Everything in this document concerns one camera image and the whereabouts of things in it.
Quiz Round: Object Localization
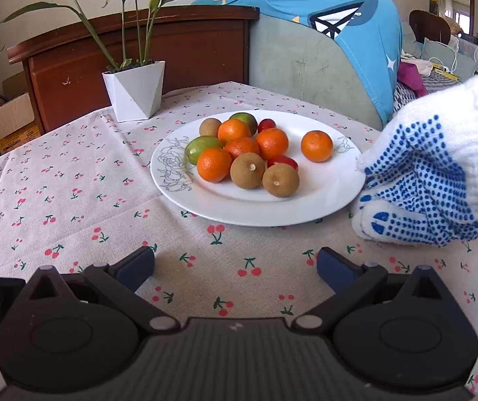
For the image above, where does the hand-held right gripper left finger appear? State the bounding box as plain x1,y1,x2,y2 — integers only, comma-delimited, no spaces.
25,246,182,335

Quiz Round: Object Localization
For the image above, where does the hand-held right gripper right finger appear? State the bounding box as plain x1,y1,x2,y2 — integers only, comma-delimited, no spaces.
291,246,453,335

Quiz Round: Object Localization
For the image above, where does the white plate with line drawing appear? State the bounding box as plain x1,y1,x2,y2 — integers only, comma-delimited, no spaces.
150,110,367,227

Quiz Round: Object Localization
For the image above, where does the small orange mandarin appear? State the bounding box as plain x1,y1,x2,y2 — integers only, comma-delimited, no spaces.
256,128,290,160
224,137,260,160
197,147,233,183
301,130,334,163
217,119,252,145

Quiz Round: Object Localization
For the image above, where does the green lime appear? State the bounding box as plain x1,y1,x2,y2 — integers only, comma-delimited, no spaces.
185,136,225,165

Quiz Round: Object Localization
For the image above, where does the brown round longan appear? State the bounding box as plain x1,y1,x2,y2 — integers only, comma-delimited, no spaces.
262,164,300,198
230,152,266,190
199,118,223,138

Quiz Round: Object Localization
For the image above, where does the person's right hand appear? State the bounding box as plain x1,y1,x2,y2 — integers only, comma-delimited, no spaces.
350,74,478,248

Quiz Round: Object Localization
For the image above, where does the cherry print tablecloth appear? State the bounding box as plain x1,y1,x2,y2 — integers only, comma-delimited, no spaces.
0,80,478,401

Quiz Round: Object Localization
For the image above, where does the red-blushed green jujube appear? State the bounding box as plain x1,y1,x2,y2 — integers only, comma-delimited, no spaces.
229,112,259,134

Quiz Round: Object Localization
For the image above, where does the potted plant in white pot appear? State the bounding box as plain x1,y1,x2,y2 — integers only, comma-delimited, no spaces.
0,0,223,123

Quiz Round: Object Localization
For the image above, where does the open cardboard box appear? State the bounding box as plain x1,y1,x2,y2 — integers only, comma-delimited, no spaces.
0,71,43,155

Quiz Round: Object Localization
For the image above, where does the grey-green sofa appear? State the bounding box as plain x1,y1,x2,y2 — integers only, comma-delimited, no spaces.
249,8,394,132

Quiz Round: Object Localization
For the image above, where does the magenta cloth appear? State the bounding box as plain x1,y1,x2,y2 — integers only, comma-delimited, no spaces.
397,62,429,98

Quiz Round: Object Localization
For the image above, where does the dark checked cloth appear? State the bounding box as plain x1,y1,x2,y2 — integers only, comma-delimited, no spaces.
391,69,465,113

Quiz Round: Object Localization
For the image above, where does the brown wooden cabinet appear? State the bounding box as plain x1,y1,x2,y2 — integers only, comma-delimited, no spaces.
7,5,261,135

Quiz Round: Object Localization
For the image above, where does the pale green cushion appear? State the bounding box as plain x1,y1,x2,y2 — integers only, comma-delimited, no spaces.
420,37,478,82

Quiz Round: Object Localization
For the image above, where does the dark wooden chair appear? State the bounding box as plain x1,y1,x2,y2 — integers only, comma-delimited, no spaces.
409,9,452,44

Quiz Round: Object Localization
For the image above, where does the blue printed blanket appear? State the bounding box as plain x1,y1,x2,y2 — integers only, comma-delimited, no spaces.
191,0,403,122

